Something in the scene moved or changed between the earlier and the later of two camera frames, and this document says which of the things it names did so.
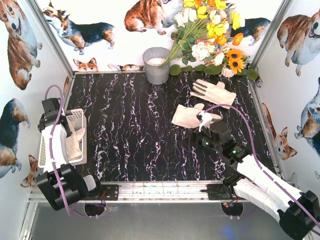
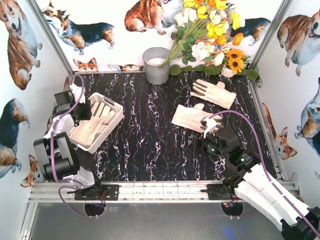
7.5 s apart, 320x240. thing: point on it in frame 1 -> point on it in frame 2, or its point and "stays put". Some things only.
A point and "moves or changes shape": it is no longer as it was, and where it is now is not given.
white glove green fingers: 190,117 stays put
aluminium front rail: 153,191 stays put
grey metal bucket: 152,58 stays put
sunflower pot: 234,62 stays put
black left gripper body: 49,120 -> 83,111
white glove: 74,150 moves or changes shape
